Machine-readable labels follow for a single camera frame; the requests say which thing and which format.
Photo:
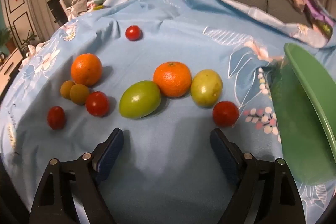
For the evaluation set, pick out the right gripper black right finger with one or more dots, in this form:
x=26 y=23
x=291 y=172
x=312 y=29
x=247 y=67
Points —
x=280 y=201

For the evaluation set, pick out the orange mandarin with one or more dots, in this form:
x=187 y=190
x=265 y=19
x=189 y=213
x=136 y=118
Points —
x=86 y=69
x=173 y=79

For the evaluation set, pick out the red cherry tomato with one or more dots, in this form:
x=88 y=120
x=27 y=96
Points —
x=56 y=118
x=97 y=104
x=133 y=33
x=225 y=114

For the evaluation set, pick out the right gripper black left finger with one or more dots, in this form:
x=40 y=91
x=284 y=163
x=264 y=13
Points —
x=53 y=201

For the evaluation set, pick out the potted plant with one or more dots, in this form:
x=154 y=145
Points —
x=7 y=40

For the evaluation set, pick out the light blue floral cloth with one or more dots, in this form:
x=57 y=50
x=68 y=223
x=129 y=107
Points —
x=172 y=111

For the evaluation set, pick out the green tomato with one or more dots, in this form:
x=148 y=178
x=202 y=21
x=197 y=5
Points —
x=140 y=100

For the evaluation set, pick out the yellow-green tomato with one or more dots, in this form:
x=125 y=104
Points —
x=206 y=88

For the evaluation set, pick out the purple clothing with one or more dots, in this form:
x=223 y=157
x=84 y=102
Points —
x=320 y=18

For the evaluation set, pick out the small brown fruit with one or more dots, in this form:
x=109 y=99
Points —
x=79 y=94
x=66 y=88

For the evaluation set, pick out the green plastic bowl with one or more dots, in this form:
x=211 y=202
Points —
x=303 y=95

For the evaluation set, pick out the clothes heap on left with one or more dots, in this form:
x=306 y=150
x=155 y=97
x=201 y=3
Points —
x=79 y=7

